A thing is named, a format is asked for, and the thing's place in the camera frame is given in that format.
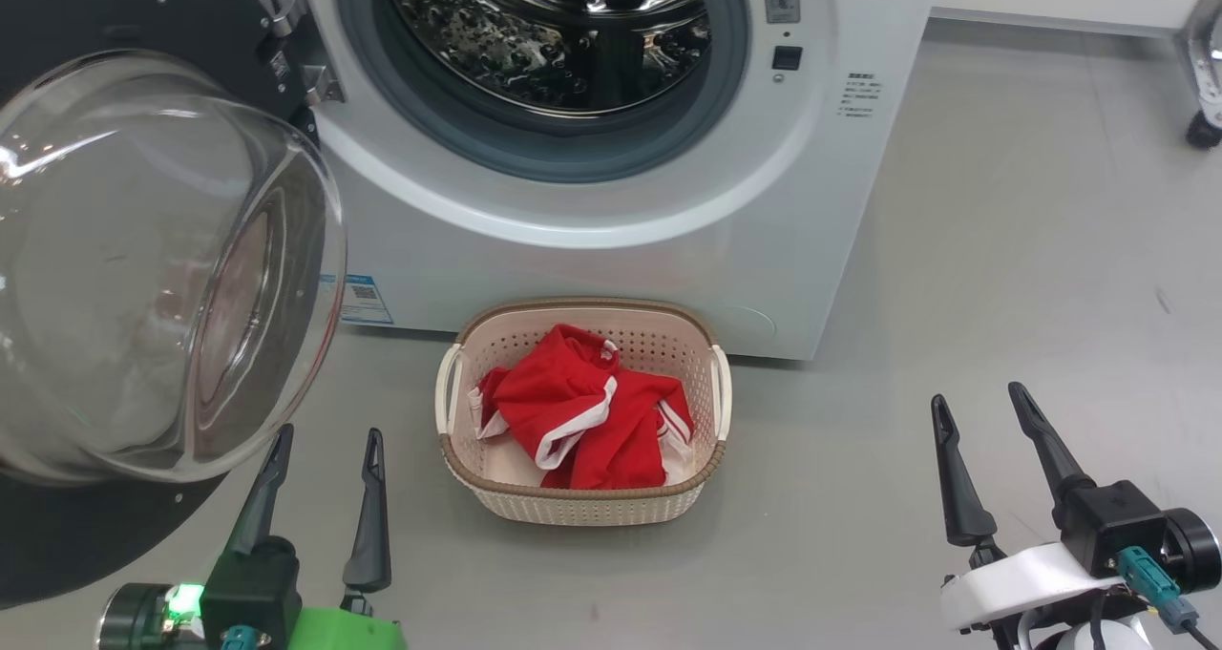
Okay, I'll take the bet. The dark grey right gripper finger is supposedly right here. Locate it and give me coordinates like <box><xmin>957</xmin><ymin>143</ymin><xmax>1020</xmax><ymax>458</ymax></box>
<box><xmin>931</xmin><ymin>394</ymin><xmax>999</xmax><ymax>548</ymax></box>
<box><xmin>1008</xmin><ymin>381</ymin><xmax>1094</xmax><ymax>527</ymax></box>

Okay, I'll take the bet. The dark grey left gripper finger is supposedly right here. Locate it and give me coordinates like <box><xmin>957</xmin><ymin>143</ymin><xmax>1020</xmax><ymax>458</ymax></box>
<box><xmin>224</xmin><ymin>424</ymin><xmax>295</xmax><ymax>556</ymax></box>
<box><xmin>342</xmin><ymin>429</ymin><xmax>392</xmax><ymax>592</ymax></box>

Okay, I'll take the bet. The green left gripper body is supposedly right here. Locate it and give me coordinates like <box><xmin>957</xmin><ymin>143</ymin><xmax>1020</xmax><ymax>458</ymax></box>
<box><xmin>286</xmin><ymin>591</ymin><xmax>408</xmax><ymax>650</ymax></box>

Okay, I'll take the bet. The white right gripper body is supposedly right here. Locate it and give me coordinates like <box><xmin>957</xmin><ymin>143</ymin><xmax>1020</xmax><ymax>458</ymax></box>
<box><xmin>940</xmin><ymin>542</ymin><xmax>1144</xmax><ymax>632</ymax></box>

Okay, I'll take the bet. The red garment with white trim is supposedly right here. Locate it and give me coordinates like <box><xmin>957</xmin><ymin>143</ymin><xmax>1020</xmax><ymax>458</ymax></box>
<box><xmin>468</xmin><ymin>324</ymin><xmax>695</xmax><ymax>491</ymax></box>

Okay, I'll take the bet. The round glass washing machine door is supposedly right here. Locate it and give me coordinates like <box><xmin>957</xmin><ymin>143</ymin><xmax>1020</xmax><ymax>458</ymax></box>
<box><xmin>0</xmin><ymin>0</ymin><xmax>348</xmax><ymax>609</ymax></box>

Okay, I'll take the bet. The cream perforated laundry basket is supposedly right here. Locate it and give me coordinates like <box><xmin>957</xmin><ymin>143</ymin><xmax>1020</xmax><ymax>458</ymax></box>
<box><xmin>435</xmin><ymin>297</ymin><xmax>733</xmax><ymax>527</ymax></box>

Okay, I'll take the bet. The white front-load washing machine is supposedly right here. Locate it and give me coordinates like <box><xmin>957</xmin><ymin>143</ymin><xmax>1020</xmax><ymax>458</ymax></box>
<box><xmin>220</xmin><ymin>0</ymin><xmax>942</xmax><ymax>361</ymax></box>

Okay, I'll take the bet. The blue energy label sticker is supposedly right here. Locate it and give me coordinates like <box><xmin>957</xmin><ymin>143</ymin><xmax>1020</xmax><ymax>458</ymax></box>
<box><xmin>320</xmin><ymin>273</ymin><xmax>394</xmax><ymax>326</ymax></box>

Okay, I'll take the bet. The small text sticker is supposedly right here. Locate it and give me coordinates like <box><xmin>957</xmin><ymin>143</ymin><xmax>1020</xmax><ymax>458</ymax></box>
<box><xmin>838</xmin><ymin>71</ymin><xmax>884</xmax><ymax>118</ymax></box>

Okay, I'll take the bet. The teal right camera connector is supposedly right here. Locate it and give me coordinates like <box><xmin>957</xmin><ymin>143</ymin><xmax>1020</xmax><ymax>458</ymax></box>
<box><xmin>1117</xmin><ymin>547</ymin><xmax>1200</xmax><ymax>632</ymax></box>

